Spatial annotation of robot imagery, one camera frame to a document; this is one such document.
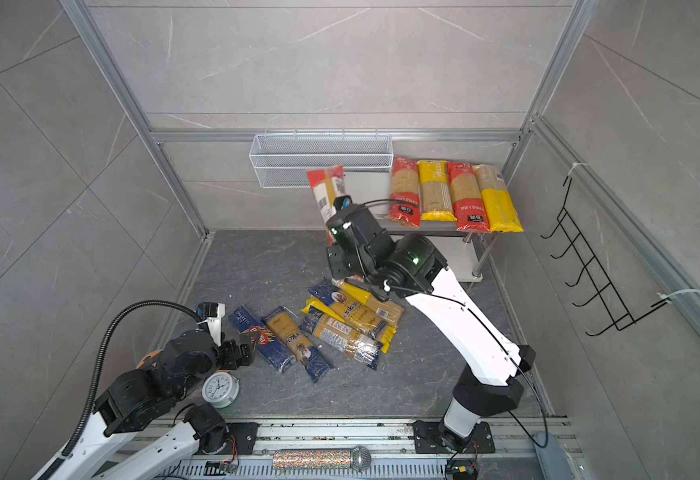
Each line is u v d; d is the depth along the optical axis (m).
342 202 0.51
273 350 0.84
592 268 0.68
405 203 0.76
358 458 0.67
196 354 0.48
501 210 0.75
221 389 0.78
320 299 0.95
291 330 0.90
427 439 0.73
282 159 1.00
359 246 0.41
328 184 0.63
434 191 0.79
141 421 0.44
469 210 0.74
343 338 0.88
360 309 0.92
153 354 0.78
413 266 0.38
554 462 0.70
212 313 0.58
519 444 0.77
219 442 0.70
